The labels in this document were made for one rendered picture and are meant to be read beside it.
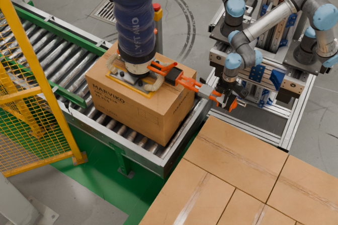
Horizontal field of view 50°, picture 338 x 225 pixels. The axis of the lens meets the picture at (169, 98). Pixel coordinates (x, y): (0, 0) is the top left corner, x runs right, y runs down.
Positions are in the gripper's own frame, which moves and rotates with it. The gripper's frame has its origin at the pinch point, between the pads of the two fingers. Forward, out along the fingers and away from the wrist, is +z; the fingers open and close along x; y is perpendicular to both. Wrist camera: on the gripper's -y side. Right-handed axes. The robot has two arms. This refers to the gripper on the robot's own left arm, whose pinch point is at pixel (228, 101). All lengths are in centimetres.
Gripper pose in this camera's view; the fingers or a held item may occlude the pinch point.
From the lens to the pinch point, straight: 205.2
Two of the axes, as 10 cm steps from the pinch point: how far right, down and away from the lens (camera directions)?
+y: -8.5, -4.3, 3.0
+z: 0.0, 5.7, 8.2
